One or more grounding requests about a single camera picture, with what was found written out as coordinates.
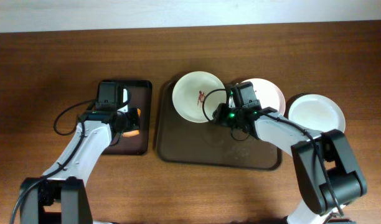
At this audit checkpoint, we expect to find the large brown tray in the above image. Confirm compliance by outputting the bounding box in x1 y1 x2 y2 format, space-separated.
155 82 283 171

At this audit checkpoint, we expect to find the green and orange sponge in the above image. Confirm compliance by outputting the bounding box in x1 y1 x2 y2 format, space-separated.
121 108 141 138

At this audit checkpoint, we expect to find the small black tray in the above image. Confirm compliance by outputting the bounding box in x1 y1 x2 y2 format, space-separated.
96 80 153 156

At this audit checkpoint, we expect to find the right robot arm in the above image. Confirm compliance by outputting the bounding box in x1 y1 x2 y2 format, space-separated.
205 82 367 223

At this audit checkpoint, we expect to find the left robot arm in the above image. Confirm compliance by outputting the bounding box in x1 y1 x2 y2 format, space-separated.
10 80 141 223

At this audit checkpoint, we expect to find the white plate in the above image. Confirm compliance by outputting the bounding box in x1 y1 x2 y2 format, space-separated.
242 78 286 115
172 71 227 123

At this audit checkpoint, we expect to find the pale green plate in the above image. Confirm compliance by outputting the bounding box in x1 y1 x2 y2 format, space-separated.
288 94 346 133

